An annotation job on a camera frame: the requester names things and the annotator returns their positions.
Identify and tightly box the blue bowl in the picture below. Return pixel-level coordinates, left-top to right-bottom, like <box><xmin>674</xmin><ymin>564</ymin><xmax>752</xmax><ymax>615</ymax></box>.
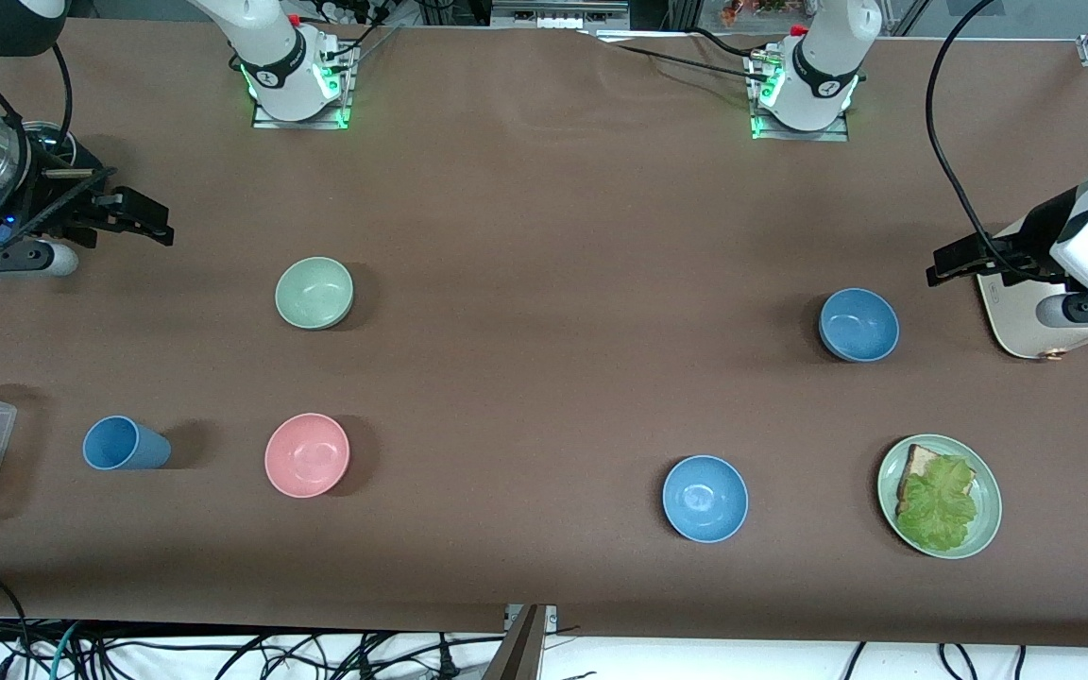
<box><xmin>662</xmin><ymin>455</ymin><xmax>750</xmax><ymax>544</ymax></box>
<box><xmin>818</xmin><ymin>287</ymin><xmax>901</xmax><ymax>364</ymax></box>

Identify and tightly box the pale green bowl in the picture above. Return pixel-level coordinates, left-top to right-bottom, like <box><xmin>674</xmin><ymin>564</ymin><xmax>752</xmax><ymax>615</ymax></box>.
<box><xmin>275</xmin><ymin>256</ymin><xmax>355</xmax><ymax>332</ymax></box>

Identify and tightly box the pink bowl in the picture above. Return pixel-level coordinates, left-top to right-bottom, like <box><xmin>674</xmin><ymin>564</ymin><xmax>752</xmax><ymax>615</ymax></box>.
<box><xmin>264</xmin><ymin>413</ymin><xmax>351</xmax><ymax>499</ymax></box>

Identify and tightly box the cream white toaster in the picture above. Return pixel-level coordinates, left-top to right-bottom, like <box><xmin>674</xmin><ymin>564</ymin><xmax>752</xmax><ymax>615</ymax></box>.
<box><xmin>976</xmin><ymin>219</ymin><xmax>1088</xmax><ymax>363</ymax></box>

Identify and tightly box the black pot with glass lid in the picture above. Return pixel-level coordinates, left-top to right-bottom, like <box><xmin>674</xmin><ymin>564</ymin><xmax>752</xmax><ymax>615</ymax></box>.
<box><xmin>20</xmin><ymin>120</ymin><xmax>109</xmax><ymax>190</ymax></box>

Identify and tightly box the bread slice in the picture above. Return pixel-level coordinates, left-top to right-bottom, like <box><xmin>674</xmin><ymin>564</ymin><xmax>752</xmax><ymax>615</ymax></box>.
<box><xmin>896</xmin><ymin>444</ymin><xmax>957</xmax><ymax>516</ymax></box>

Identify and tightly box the blue cup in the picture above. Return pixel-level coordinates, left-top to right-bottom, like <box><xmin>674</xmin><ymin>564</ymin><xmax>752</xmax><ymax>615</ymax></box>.
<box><xmin>82</xmin><ymin>416</ymin><xmax>172</xmax><ymax>471</ymax></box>

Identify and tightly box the green lettuce leaf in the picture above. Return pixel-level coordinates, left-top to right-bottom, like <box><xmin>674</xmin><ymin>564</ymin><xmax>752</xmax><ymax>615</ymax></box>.
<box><xmin>895</xmin><ymin>456</ymin><xmax>978</xmax><ymax>553</ymax></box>

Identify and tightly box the pale green plate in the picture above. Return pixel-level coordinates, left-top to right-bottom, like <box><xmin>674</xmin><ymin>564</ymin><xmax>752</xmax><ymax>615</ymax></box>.
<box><xmin>876</xmin><ymin>433</ymin><xmax>1003</xmax><ymax>560</ymax></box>

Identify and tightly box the brown table cover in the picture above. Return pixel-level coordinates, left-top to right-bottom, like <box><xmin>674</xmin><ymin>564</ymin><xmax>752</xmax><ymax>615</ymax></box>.
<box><xmin>0</xmin><ymin>17</ymin><xmax>1088</xmax><ymax>653</ymax></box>

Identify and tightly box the aluminium profile bar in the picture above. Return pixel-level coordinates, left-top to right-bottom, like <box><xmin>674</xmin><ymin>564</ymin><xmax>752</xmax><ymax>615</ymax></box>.
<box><xmin>482</xmin><ymin>604</ymin><xmax>558</xmax><ymax>680</ymax></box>

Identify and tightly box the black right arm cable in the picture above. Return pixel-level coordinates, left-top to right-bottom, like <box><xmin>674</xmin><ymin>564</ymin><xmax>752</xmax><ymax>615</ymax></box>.
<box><xmin>0</xmin><ymin>42</ymin><xmax>75</xmax><ymax>258</ymax></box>

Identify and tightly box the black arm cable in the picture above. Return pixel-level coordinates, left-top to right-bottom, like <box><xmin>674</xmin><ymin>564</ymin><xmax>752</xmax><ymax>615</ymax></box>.
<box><xmin>925</xmin><ymin>0</ymin><xmax>1027</xmax><ymax>275</ymax></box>
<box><xmin>0</xmin><ymin>42</ymin><xmax>75</xmax><ymax>258</ymax></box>

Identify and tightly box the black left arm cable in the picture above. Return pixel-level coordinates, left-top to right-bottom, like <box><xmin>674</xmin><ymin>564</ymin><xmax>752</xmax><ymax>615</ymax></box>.
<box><xmin>925</xmin><ymin>0</ymin><xmax>1027</xmax><ymax>275</ymax></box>

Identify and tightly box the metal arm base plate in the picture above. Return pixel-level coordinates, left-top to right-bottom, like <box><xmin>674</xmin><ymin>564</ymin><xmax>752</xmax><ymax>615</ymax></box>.
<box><xmin>250</xmin><ymin>42</ymin><xmax>354</xmax><ymax>131</ymax></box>
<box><xmin>749</xmin><ymin>55</ymin><xmax>853</xmax><ymax>144</ymax></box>

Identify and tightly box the black base power cable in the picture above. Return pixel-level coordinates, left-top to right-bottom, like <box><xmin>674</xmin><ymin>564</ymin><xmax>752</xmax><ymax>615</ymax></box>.
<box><xmin>580</xmin><ymin>26</ymin><xmax>774</xmax><ymax>84</ymax></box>

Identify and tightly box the teal cable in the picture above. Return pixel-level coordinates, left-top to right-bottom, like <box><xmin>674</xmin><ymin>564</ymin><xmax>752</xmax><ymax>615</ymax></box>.
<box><xmin>45</xmin><ymin>620</ymin><xmax>84</xmax><ymax>680</ymax></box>

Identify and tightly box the grey metal rack frame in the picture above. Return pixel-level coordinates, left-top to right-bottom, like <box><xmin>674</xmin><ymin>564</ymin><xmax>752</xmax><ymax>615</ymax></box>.
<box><xmin>491</xmin><ymin>0</ymin><xmax>632</xmax><ymax>30</ymax></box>

